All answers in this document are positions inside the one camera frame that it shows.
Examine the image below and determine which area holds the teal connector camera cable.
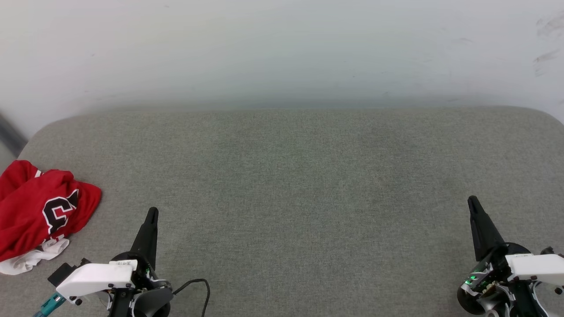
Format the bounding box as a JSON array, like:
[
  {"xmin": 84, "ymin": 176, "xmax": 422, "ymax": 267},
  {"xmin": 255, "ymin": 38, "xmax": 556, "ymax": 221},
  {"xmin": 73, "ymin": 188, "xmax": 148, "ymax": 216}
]
[{"xmin": 33, "ymin": 294, "xmax": 67, "ymax": 317}]

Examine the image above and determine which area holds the red and white jersey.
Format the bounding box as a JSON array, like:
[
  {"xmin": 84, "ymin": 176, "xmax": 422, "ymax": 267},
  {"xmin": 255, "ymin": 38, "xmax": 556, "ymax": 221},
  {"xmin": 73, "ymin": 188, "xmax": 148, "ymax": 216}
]
[{"xmin": 0, "ymin": 160, "xmax": 102, "ymax": 276}]

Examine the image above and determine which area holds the grey metal bar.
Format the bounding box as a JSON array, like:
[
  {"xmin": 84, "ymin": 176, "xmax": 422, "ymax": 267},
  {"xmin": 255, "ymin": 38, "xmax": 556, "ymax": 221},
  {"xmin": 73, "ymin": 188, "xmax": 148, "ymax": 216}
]
[{"xmin": 0, "ymin": 112, "xmax": 28, "ymax": 158}]

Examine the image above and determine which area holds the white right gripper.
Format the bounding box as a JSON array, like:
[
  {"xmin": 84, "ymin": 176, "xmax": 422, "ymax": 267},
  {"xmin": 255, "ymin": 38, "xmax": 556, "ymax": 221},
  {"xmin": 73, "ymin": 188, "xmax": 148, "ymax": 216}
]
[{"xmin": 457, "ymin": 195, "xmax": 564, "ymax": 316}]

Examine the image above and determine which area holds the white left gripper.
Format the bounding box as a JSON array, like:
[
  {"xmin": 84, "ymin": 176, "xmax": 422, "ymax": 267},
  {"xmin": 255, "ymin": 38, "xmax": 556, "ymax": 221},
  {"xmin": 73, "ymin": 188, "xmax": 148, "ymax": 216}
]
[{"xmin": 56, "ymin": 207, "xmax": 173, "ymax": 317}]

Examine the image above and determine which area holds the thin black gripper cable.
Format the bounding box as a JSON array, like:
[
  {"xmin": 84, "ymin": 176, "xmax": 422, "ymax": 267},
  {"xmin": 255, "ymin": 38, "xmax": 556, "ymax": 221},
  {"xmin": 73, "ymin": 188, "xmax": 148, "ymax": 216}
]
[{"xmin": 172, "ymin": 279, "xmax": 211, "ymax": 317}]

